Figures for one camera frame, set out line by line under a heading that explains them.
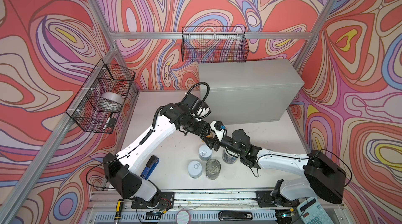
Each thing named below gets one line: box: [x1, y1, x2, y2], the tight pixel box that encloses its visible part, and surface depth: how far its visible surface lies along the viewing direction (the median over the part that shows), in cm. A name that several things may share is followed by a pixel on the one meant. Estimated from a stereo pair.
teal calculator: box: [296, 196, 335, 224], surface depth 69 cm
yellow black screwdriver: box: [114, 198, 125, 221], surface depth 71 cm
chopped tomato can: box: [205, 158, 222, 181], surface depth 75 cm
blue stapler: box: [140, 155, 160, 181], surface depth 83 cm
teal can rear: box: [198, 143, 213, 161], surface depth 85 cm
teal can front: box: [187, 160, 203, 179], surface depth 80 cm
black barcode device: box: [218, 210, 253, 221], surface depth 69 cm
